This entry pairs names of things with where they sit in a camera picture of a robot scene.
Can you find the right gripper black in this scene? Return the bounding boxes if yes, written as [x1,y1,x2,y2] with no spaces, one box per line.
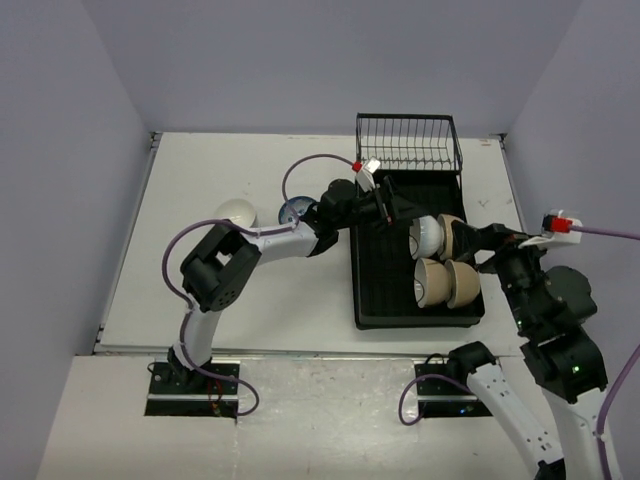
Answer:
[449,217,556,329]

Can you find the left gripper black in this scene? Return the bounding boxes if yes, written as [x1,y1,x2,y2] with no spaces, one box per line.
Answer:
[334,177,427,234]

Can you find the beige bowl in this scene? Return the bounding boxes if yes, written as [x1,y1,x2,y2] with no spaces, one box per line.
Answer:
[413,258,451,309]
[444,260,480,309]
[437,214,467,261]

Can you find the white bowl blue flowers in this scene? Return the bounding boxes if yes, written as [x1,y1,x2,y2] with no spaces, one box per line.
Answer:
[284,195,317,223]

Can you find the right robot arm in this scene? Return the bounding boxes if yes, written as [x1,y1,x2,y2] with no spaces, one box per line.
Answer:
[443,212,622,479]

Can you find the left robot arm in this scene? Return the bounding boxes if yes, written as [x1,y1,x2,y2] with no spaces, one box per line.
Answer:
[161,176,427,393]

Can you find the black drain tray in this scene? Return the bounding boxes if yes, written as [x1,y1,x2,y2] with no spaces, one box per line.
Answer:
[350,170,485,330]

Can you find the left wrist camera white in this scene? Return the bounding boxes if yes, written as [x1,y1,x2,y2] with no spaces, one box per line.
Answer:
[352,158,381,192]

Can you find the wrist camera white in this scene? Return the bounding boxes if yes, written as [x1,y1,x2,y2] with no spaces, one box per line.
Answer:
[518,209,582,250]
[352,158,381,192]

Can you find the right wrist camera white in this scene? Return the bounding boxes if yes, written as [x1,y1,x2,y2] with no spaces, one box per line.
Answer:
[518,209,582,250]

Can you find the black wire dish rack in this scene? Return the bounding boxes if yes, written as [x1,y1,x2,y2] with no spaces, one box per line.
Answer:
[355,113,463,174]

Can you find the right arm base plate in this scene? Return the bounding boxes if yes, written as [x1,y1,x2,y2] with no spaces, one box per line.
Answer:
[416,379,492,418]

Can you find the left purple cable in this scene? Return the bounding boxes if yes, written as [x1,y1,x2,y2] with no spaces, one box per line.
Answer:
[163,153,359,416]

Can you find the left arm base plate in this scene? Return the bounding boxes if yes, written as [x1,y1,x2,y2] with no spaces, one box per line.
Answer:
[144,362,239,419]

